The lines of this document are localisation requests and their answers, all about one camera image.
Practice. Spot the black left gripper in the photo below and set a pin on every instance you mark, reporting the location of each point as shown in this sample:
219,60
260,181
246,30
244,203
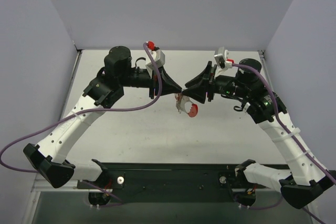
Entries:
152,85

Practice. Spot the red round key tag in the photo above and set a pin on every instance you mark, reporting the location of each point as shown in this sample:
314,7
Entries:
193,111

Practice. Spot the red tagged key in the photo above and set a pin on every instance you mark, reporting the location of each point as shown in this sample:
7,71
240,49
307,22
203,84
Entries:
178,97

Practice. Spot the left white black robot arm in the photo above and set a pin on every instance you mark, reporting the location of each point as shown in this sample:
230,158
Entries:
49,156

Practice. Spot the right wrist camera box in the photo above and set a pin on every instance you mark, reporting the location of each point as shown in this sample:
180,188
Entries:
221,57

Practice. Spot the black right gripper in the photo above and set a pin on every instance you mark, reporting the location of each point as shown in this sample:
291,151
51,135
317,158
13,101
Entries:
210,83

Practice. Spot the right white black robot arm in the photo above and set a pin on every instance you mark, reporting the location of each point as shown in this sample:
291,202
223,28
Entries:
306,178

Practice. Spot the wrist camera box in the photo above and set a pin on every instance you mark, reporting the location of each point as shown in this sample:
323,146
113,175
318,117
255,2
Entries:
221,57
159,58

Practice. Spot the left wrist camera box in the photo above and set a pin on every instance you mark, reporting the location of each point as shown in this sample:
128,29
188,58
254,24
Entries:
159,58

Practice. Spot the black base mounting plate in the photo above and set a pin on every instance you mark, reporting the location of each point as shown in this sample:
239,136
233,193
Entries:
172,183

